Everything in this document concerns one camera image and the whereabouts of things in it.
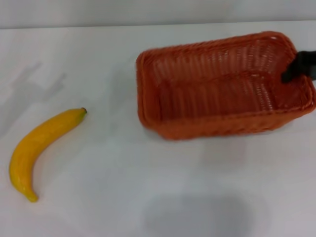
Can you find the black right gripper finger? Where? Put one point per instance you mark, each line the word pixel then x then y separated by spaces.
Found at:
pixel 314 77
pixel 302 65

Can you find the orange woven plastic basket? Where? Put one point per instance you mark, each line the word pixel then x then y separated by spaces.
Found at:
pixel 212 103

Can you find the yellow plastic banana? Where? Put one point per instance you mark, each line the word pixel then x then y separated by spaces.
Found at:
pixel 37 138

